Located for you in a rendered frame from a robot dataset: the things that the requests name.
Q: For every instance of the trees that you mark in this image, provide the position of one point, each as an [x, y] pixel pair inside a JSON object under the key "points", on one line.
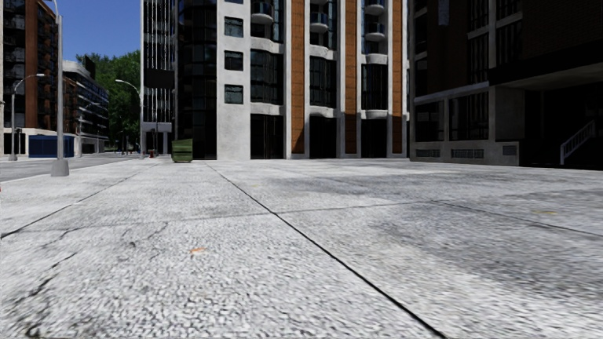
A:
{"points": [[120, 94]]}

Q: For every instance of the glass tower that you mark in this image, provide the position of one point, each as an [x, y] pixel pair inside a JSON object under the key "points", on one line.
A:
{"points": [[158, 33]]}

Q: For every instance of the red brick building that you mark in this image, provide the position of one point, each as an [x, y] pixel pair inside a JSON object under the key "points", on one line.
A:
{"points": [[30, 56]]}

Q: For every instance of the dark brick building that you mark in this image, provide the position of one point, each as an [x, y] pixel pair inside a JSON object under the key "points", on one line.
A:
{"points": [[509, 33]]}

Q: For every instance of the grey street lamp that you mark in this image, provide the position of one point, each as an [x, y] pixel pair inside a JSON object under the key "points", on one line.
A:
{"points": [[12, 122], [60, 103], [80, 132], [141, 122]]}

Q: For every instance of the low brick and glass building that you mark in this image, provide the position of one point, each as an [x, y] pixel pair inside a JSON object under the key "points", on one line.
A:
{"points": [[87, 103]]}

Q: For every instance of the pale concrete and brick building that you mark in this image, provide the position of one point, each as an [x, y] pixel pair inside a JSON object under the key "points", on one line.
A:
{"points": [[235, 122]]}

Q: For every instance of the green bench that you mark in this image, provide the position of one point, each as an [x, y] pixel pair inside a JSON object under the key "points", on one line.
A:
{"points": [[182, 150]]}

